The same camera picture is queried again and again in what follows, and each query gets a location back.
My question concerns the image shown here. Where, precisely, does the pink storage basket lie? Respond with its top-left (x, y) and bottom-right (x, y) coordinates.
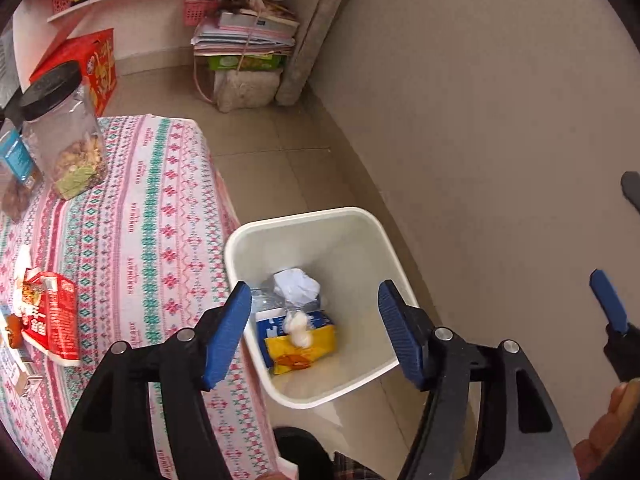
top-left (182, 0), bottom-right (220, 26)

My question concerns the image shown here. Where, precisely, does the patterned red green tablecloth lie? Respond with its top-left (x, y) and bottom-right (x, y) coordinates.
top-left (0, 112), bottom-right (281, 480)

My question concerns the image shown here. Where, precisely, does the pale blue paper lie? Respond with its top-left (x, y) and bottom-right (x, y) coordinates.
top-left (272, 268), bottom-right (321, 310)

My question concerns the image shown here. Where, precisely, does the clear plastic water bottle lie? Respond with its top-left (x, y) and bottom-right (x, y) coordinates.
top-left (250, 287), bottom-right (282, 313)

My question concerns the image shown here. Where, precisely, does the red gift box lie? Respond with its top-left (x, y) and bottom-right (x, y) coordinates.
top-left (29, 28), bottom-right (117, 116)

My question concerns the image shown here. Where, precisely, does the dark blue snack box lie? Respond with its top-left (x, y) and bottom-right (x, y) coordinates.
top-left (256, 308), bottom-right (334, 373)

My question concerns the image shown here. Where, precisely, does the yellow snack bag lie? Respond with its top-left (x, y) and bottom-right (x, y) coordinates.
top-left (265, 324), bottom-right (336, 375)

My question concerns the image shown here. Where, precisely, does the green box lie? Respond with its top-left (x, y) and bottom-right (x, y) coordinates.
top-left (207, 53), bottom-right (286, 72)

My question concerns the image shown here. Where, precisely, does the clear jar with cashews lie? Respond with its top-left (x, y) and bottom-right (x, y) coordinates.
top-left (20, 60), bottom-right (107, 200)

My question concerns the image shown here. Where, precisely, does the blue milk carton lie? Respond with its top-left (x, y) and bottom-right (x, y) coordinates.
top-left (1, 340), bottom-right (43, 396)

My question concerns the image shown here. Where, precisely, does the stack of papers and books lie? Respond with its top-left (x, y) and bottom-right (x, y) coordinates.
top-left (191, 0), bottom-right (299, 56)

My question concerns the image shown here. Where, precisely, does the white tissue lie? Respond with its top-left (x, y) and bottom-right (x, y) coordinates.
top-left (282, 310), bottom-right (312, 349)

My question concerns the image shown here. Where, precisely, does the beige cloth bag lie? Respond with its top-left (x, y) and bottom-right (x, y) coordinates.
top-left (213, 70), bottom-right (282, 113)

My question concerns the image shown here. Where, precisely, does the person's right hand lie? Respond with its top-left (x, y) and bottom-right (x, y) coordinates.
top-left (573, 378), bottom-right (639, 479)

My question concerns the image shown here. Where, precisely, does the red snack bag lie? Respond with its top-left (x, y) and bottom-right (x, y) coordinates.
top-left (21, 268), bottom-right (80, 367)

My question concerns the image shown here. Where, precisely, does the clear jar with dark nuts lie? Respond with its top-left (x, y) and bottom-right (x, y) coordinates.
top-left (0, 90), bottom-right (43, 223)

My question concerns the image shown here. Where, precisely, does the white trash bin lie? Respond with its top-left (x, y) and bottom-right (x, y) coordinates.
top-left (224, 207), bottom-right (419, 410)

